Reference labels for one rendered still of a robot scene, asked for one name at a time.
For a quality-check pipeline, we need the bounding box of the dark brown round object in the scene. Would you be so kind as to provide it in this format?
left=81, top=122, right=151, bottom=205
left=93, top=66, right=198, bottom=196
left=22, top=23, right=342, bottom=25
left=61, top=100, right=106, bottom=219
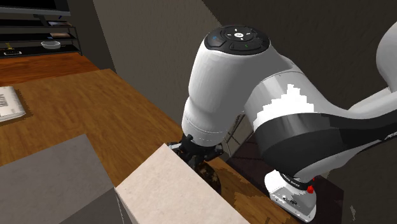
left=195, top=160, right=223, bottom=196

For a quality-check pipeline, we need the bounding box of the grey and beige sofa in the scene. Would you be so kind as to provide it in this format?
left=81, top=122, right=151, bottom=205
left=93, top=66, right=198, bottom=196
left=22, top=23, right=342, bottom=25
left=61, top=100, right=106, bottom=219
left=0, top=133, right=251, bottom=224

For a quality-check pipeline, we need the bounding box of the wooden table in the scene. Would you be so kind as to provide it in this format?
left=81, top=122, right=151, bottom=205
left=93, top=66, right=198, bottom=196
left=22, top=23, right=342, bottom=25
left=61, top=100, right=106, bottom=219
left=0, top=68, right=300, bottom=224

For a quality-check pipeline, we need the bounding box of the black shelf unit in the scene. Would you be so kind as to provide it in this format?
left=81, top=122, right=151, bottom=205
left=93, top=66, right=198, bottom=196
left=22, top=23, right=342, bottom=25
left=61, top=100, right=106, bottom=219
left=0, top=0, right=83, bottom=60

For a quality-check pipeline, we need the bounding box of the white book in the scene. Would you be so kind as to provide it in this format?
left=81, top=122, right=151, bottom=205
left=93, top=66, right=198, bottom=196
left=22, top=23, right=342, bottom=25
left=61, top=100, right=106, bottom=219
left=0, top=85, right=27, bottom=123

